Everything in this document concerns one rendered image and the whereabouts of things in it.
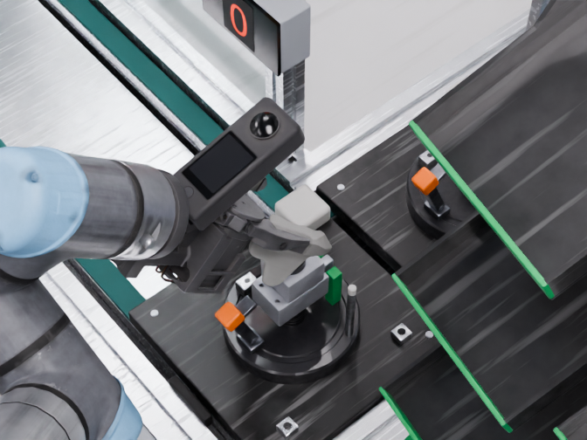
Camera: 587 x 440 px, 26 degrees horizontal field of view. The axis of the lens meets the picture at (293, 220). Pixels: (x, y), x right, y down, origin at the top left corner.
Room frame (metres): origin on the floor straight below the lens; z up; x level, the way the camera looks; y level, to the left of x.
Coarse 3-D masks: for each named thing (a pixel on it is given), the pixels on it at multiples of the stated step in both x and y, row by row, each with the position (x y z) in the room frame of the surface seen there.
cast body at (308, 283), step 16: (304, 272) 0.66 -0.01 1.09; (320, 272) 0.67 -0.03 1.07; (256, 288) 0.67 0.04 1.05; (272, 288) 0.67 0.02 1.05; (288, 288) 0.65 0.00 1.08; (304, 288) 0.66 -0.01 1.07; (320, 288) 0.67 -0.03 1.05; (272, 304) 0.65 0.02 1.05; (288, 304) 0.65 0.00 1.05; (304, 304) 0.66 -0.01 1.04
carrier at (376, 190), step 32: (384, 160) 0.89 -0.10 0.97; (416, 160) 0.88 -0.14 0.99; (320, 192) 0.85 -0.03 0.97; (352, 192) 0.85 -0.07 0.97; (384, 192) 0.85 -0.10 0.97; (416, 192) 0.83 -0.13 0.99; (448, 192) 0.83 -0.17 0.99; (352, 224) 0.81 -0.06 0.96; (384, 224) 0.80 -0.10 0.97; (416, 224) 0.80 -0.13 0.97; (448, 224) 0.79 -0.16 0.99; (384, 256) 0.77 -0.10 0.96; (416, 256) 0.76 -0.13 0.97
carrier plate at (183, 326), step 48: (336, 240) 0.78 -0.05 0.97; (384, 288) 0.72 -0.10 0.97; (144, 336) 0.67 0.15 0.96; (192, 336) 0.66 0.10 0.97; (384, 336) 0.66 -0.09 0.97; (432, 336) 0.66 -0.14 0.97; (192, 384) 0.61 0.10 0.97; (240, 384) 0.61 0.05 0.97; (288, 384) 0.61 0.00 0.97; (336, 384) 0.61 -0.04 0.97; (240, 432) 0.55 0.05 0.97; (336, 432) 0.56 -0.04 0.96
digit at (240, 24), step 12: (228, 0) 0.89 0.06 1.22; (240, 0) 0.88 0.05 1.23; (228, 12) 0.89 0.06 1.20; (240, 12) 0.88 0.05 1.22; (228, 24) 0.89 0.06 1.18; (240, 24) 0.88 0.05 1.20; (252, 24) 0.86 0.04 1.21; (240, 36) 0.88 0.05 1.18; (252, 36) 0.86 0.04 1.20; (252, 48) 0.86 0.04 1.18
